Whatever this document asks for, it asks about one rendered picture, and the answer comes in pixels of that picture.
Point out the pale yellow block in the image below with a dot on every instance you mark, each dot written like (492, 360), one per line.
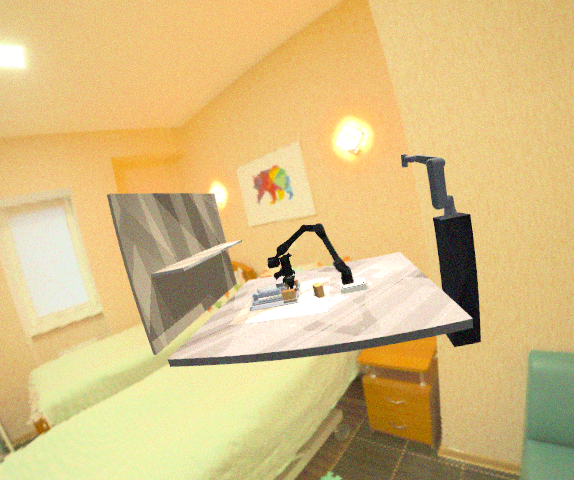
(318, 290)

